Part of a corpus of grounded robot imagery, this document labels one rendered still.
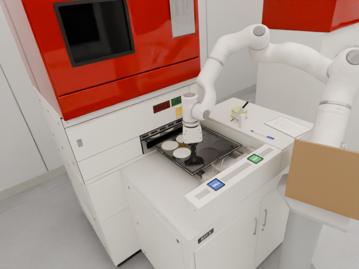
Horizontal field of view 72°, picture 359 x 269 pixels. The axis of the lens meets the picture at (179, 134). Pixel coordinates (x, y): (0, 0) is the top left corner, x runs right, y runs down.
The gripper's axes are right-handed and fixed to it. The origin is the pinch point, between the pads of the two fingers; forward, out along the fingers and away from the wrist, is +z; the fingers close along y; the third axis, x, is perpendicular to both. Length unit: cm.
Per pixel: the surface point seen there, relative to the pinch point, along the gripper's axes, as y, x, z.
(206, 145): 8.1, 3.9, 2.0
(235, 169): 16.4, -26.6, -3.6
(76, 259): -93, 6, 92
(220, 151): 14.9, -2.9, 2.0
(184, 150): -5.0, 2.1, 1.9
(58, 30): -49, -8, -67
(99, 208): -57, -7, 29
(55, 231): -118, 34, 92
